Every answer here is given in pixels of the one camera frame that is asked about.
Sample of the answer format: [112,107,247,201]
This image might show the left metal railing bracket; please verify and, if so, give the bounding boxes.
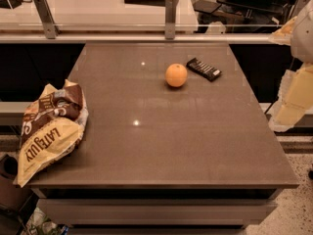
[33,0,59,39]

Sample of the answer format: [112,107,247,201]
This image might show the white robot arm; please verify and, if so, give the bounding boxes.
[269,0,313,132]

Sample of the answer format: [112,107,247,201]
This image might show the black rxbar chocolate bar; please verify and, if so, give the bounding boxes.
[187,58,222,82]

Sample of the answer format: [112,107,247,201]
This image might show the middle metal railing bracket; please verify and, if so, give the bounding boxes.
[164,0,178,40]

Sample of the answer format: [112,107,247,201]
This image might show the metal railing bracket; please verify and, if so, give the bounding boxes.
[164,0,178,40]
[289,0,310,19]
[33,0,59,39]

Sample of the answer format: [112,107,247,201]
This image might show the right metal railing bracket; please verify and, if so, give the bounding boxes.
[289,0,310,19]

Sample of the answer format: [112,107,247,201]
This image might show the black bin on floor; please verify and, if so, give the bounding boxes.
[0,154,32,212]

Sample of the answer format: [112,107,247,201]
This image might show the dark brown table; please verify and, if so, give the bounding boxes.
[30,43,297,227]

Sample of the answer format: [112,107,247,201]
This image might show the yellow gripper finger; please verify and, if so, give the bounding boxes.
[269,17,297,45]
[269,63,313,132]

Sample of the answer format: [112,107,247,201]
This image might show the black device on counter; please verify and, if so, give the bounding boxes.
[0,0,32,9]

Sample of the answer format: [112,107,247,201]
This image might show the brown yellow chip bag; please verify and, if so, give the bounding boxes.
[17,79,89,187]

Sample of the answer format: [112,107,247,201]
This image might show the orange fruit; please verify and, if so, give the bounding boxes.
[165,64,188,87]

